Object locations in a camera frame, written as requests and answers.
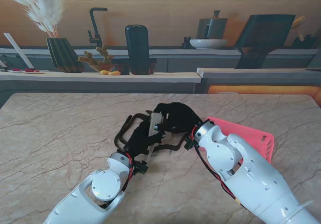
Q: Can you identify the small black holder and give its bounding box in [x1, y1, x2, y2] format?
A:
[182, 36, 196, 49]

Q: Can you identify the dark utensil holder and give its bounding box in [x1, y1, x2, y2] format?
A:
[292, 34, 319, 49]

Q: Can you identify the dark blue rounded container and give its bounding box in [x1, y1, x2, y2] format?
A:
[124, 24, 150, 71]

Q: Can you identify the plate with red slices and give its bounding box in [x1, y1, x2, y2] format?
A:
[7, 68, 45, 74]

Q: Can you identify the yellow brown cactus plant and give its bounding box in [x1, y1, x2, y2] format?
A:
[77, 44, 116, 73]

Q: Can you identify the dark brown woven belt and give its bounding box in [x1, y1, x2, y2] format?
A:
[114, 110, 194, 155]

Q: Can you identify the yellow kitchen utensil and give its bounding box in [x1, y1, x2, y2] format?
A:
[290, 15, 307, 41]

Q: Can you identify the grey lidded jar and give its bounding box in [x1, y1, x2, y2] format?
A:
[196, 10, 229, 40]

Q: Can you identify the white leaning board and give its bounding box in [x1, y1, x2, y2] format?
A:
[4, 33, 35, 69]

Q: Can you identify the dark ribbed vase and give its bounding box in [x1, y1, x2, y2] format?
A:
[46, 37, 85, 73]

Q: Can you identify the red black arm cable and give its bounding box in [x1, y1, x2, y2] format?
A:
[192, 127, 243, 206]
[121, 151, 135, 193]

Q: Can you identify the dark angled range hood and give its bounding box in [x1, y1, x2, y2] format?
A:
[234, 14, 296, 69]

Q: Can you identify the grey kitchen counter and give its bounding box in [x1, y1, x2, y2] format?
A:
[0, 44, 321, 101]

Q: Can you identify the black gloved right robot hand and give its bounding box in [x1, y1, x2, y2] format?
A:
[152, 102, 202, 134]

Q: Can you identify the white pampas grass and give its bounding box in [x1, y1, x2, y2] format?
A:
[0, 0, 65, 38]

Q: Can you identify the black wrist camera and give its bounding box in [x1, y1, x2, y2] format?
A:
[183, 137, 199, 151]
[132, 160, 149, 176]

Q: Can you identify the pink plastic storage basket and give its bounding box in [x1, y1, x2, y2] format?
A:
[202, 117, 274, 163]

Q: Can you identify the black kitchen faucet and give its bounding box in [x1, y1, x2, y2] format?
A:
[87, 7, 108, 48]

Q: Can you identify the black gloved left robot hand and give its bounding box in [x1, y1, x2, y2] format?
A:
[124, 120, 166, 157]

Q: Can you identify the white ceramic bowl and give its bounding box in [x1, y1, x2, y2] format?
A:
[189, 39, 228, 50]

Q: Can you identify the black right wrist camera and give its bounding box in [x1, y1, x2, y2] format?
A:
[183, 137, 199, 151]

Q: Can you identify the red black left arm cable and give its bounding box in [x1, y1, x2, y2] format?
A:
[121, 151, 135, 193]

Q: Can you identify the red black right arm cable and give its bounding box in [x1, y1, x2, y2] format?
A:
[192, 127, 243, 206]

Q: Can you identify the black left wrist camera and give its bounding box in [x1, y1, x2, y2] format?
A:
[132, 160, 149, 176]

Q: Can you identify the beige woven belt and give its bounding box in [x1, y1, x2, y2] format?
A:
[147, 111, 166, 157]

